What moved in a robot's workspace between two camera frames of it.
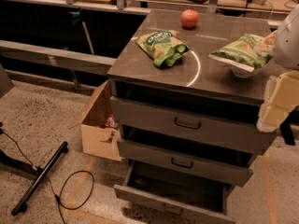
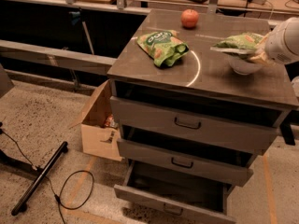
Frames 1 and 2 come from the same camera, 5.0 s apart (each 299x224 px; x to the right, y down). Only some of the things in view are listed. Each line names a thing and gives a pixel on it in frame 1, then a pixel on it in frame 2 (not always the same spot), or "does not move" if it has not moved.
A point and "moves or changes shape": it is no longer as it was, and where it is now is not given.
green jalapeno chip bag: [241, 54] moves or changes shape
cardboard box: [99, 126] does not move
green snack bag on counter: [164, 46] does not move
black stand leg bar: [21, 206] does not move
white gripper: [288, 44] -> [277, 46]
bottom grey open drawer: [176, 191] does not move
